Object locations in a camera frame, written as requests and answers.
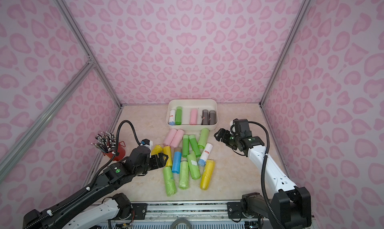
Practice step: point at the red pen holder cup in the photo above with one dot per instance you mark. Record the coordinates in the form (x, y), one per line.
(118, 152)

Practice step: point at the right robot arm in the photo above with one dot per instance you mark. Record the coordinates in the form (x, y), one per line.
(281, 200)

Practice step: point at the pink roll with white label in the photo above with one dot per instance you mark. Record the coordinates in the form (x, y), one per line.
(193, 116)

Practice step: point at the yellow trash bag roll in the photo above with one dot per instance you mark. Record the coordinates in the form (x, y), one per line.
(168, 151)
(156, 150)

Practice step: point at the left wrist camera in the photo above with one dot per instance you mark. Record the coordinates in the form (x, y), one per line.
(147, 143)

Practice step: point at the green trash bag roll left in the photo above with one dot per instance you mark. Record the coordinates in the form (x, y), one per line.
(186, 146)

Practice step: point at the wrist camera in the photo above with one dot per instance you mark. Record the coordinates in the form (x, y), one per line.
(241, 127)
(147, 143)

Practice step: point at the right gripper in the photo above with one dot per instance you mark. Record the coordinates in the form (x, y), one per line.
(226, 136)

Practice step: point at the pink trash bag roll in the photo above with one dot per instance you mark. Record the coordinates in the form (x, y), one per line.
(177, 138)
(170, 136)

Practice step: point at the pink trash bag roll left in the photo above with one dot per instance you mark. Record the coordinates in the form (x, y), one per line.
(170, 136)

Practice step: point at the light green roll front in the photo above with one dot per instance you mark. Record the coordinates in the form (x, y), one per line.
(184, 175)

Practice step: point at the large yellow roll front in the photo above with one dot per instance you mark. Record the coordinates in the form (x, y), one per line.
(207, 174)

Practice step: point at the grey trash bag roll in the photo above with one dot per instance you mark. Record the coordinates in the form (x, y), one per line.
(205, 117)
(212, 117)

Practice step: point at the white roll with blue end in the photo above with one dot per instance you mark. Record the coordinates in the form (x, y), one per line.
(205, 155)

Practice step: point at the light green roll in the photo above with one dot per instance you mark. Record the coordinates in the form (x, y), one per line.
(203, 138)
(184, 175)
(193, 166)

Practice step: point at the bundle of pens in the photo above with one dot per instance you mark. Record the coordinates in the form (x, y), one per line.
(106, 142)

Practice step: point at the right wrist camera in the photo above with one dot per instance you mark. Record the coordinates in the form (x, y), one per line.
(241, 127)

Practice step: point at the bright green roll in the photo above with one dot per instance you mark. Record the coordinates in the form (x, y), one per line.
(179, 115)

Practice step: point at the green trash bag roll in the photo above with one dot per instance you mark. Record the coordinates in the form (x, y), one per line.
(194, 145)
(186, 146)

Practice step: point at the green trash bag roll right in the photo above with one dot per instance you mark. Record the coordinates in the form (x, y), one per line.
(194, 145)

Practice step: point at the blue trash bag roll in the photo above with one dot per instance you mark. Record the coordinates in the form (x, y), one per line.
(177, 160)

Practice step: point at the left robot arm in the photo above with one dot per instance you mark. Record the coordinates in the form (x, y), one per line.
(109, 179)

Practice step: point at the pink trash bag roll right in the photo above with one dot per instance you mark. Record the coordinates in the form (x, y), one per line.
(177, 138)

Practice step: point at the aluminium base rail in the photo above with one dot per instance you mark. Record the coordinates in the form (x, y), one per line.
(169, 215)

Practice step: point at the white plastic storage box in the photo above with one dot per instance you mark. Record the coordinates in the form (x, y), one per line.
(187, 105)

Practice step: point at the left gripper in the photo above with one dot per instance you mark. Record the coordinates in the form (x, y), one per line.
(157, 161)

